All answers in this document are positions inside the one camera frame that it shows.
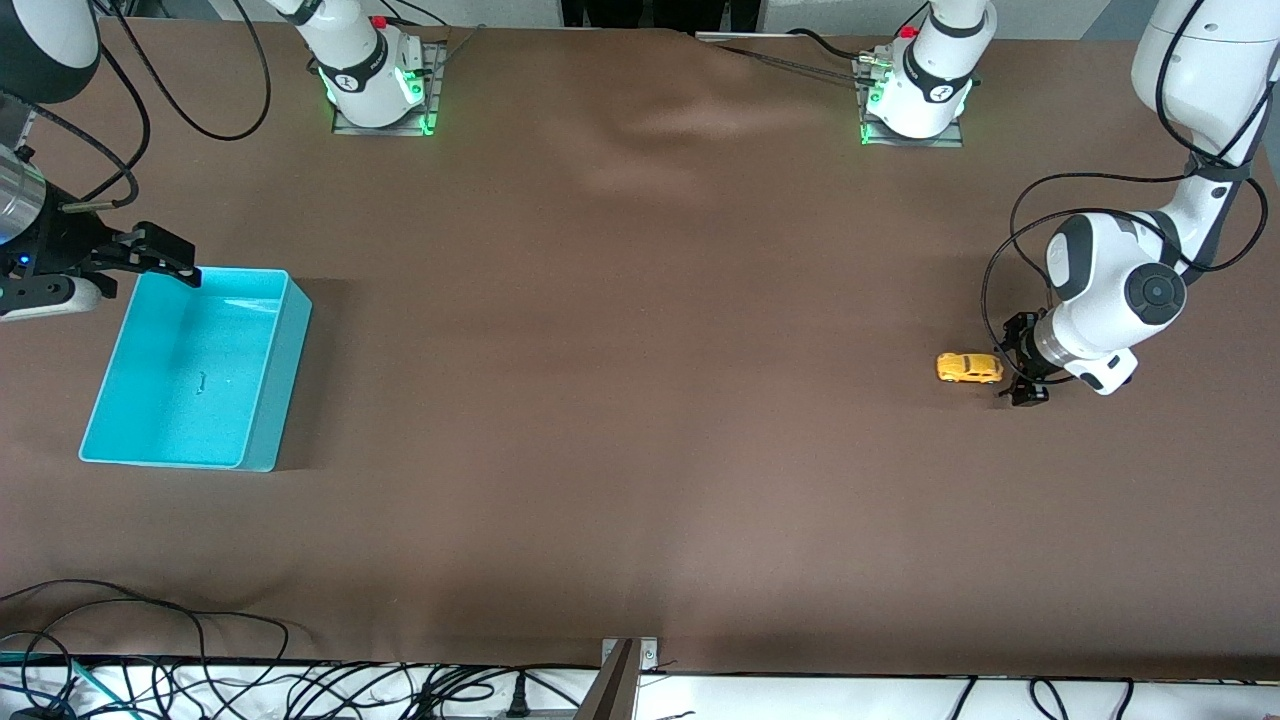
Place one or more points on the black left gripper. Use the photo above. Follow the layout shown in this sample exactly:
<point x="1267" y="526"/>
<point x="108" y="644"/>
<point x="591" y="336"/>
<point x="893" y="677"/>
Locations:
<point x="1022" y="341"/>

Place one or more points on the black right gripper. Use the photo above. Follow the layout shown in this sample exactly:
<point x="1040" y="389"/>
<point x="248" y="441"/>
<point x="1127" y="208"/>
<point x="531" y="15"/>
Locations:
<point x="62" y="247"/>

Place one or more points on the yellow beetle toy car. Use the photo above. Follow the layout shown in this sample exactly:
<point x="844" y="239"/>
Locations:
<point x="968" y="368"/>

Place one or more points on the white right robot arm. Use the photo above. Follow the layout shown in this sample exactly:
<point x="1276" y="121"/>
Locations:
<point x="365" y="80"/>

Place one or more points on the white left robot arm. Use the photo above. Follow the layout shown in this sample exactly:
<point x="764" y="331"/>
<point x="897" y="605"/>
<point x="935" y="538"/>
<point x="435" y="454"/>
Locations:
<point x="1100" y="260"/>

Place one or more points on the turquoise plastic bin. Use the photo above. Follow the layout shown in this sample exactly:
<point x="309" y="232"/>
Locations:
<point x="190" y="380"/>

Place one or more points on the brown table cover cloth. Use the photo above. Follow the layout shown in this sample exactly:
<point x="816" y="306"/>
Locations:
<point x="640" y="400"/>

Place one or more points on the dark box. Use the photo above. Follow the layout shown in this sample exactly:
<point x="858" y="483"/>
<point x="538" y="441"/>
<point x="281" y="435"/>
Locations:
<point x="650" y="12"/>

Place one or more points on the black power plug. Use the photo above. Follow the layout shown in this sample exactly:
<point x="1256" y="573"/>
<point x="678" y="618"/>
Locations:
<point x="518" y="700"/>

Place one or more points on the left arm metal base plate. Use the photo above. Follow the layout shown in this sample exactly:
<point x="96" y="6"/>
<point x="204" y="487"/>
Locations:
<point x="945" y="141"/>

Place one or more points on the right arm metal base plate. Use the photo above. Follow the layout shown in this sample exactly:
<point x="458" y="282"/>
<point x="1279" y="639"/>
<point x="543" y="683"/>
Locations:
<point x="432" y="100"/>

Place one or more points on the grey metal bracket post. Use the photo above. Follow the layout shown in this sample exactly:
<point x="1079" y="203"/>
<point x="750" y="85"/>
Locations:
<point x="625" y="665"/>

